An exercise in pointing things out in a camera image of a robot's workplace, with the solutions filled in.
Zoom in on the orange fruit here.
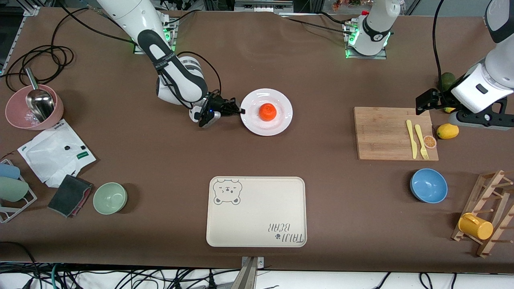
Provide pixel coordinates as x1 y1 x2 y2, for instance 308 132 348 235
259 103 277 122

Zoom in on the white round plate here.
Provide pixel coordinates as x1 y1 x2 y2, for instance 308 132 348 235
240 88 293 136

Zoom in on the dark green avocado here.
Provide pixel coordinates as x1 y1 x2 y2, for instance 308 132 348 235
441 72 456 92

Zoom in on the yellow plastic knife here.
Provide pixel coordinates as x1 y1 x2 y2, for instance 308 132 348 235
406 119 418 159

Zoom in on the yellow plastic fork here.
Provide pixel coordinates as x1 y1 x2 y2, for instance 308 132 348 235
414 124 430 161

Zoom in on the wooden cutting board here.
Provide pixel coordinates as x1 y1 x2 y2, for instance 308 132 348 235
353 106 439 161

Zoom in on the blue bowl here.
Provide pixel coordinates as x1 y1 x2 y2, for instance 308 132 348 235
410 168 448 204

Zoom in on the brown table cover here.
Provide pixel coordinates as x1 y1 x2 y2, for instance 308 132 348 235
0 7 514 273

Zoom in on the cream bear print tray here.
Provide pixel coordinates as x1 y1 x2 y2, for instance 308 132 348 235
206 176 308 248

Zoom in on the wooden cup rack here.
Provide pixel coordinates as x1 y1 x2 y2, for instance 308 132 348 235
451 170 514 258

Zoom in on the yellow cup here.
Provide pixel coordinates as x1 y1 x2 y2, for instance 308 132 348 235
458 213 494 240

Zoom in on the pale green bowl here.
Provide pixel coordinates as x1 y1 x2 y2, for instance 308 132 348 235
93 182 128 215

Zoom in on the grey folded cloth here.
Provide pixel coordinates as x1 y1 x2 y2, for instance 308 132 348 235
47 174 94 218

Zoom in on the white plastic bag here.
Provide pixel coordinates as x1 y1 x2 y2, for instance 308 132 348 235
17 119 97 188

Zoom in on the metal scoop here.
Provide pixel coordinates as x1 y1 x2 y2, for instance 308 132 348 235
25 67 56 123

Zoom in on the pink bowl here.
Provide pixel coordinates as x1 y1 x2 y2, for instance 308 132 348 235
5 83 64 130

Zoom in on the light blue cup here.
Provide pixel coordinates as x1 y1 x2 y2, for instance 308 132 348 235
0 163 20 180

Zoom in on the sage green cup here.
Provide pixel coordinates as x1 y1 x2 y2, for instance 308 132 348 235
0 177 29 202

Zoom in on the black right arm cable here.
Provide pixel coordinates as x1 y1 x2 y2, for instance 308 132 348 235
176 51 222 95

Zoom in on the black cable to arm base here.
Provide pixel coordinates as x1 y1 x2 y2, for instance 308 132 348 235
281 13 354 33
163 10 197 31

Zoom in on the aluminium frame profile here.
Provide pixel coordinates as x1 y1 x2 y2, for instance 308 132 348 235
234 0 295 16

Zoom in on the metal table edge bracket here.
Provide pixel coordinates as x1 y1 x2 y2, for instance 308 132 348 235
231 256 265 289

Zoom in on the coiled black cable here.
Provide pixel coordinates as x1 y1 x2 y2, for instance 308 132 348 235
0 6 101 93

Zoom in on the white wire rack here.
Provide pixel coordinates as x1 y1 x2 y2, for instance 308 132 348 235
0 159 38 224

